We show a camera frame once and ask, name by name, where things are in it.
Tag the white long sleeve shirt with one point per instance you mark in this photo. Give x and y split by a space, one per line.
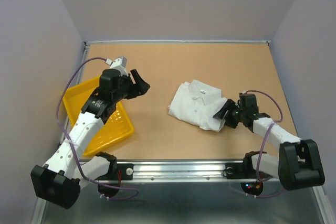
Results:
196 103

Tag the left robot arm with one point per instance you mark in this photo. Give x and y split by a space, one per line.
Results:
61 178

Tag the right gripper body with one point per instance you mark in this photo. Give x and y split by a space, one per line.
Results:
242 112

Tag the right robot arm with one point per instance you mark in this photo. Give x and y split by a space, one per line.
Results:
295 162

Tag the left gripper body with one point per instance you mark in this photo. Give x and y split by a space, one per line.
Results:
121 94

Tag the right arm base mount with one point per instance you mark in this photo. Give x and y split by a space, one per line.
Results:
249 182

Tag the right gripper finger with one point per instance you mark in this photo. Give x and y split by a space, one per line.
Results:
231 122
226 109

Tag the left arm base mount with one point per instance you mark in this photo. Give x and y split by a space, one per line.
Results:
123 172

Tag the aluminium front rail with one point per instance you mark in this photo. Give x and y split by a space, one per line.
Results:
181 171

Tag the yellow plastic tray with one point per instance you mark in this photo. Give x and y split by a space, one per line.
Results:
117 128

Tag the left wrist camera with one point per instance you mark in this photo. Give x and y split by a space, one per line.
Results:
120 65

